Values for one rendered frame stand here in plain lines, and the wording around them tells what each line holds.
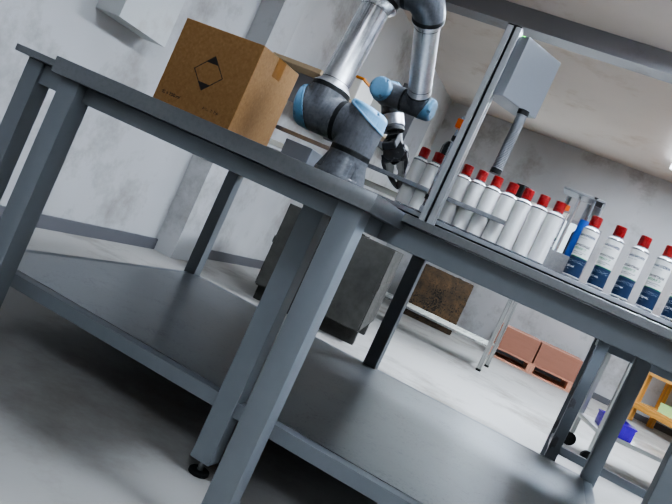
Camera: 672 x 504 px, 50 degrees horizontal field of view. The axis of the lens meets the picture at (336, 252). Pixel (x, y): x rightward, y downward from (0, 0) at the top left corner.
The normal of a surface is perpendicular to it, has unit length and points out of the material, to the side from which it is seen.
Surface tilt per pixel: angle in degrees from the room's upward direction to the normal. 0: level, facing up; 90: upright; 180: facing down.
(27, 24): 90
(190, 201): 90
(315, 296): 90
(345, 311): 90
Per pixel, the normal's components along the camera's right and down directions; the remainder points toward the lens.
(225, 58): -0.37, -0.12
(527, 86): 0.53, 0.28
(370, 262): -0.14, -0.02
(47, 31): 0.85, 0.41
